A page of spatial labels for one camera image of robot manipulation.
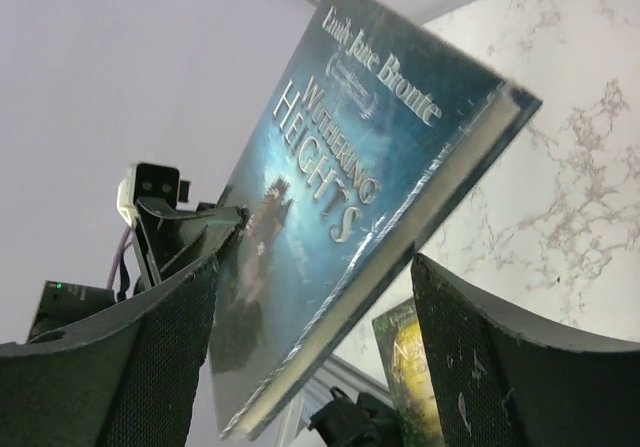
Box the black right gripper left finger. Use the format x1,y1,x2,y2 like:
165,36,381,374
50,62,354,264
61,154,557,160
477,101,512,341
1,256,218,446

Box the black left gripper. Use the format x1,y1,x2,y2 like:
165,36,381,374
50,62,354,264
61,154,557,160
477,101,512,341
27,199,247,342

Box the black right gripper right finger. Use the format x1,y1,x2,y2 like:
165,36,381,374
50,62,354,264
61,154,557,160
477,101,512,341
411,254,639,446

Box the green gold fantasy book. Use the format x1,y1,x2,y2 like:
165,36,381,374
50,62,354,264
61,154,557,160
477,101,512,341
372,298,445,447

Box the blue Wuthering Heights book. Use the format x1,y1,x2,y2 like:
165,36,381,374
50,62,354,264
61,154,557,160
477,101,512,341
209,0,541,440

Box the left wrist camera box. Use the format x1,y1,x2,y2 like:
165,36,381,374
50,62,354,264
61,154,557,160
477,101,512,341
116,162,191,227

